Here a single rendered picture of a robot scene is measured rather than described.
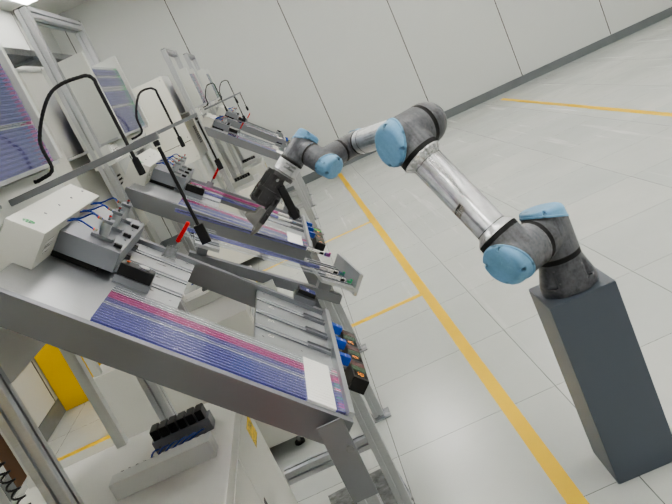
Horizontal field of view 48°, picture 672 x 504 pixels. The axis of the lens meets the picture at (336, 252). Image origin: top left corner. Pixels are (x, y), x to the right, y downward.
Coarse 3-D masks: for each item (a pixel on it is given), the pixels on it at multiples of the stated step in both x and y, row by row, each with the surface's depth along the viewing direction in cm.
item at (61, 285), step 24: (48, 264) 156; (72, 264) 162; (144, 264) 183; (168, 264) 191; (192, 264) 201; (24, 288) 139; (48, 288) 144; (72, 288) 149; (96, 288) 154; (168, 288) 174; (72, 312) 138
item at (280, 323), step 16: (256, 304) 191; (272, 304) 196; (288, 304) 204; (256, 320) 179; (272, 320) 184; (288, 320) 190; (304, 320) 196; (320, 320) 201; (256, 336) 168; (272, 336) 173; (288, 336) 177; (304, 336) 183; (320, 336) 187; (304, 352) 172; (320, 352) 176
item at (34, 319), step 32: (0, 288) 131; (0, 320) 131; (32, 320) 132; (64, 320) 132; (96, 352) 134; (128, 352) 135; (160, 352) 135; (160, 384) 137; (192, 384) 137; (224, 384) 138; (256, 384) 139; (256, 416) 140; (288, 416) 140; (320, 416) 141
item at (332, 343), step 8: (328, 312) 204; (328, 320) 197; (328, 328) 192; (328, 336) 188; (328, 344) 184; (336, 344) 180; (336, 352) 174; (336, 360) 169; (336, 368) 166; (344, 376) 161; (344, 384) 156; (344, 392) 152; (344, 400) 149; (352, 408) 145; (352, 416) 143
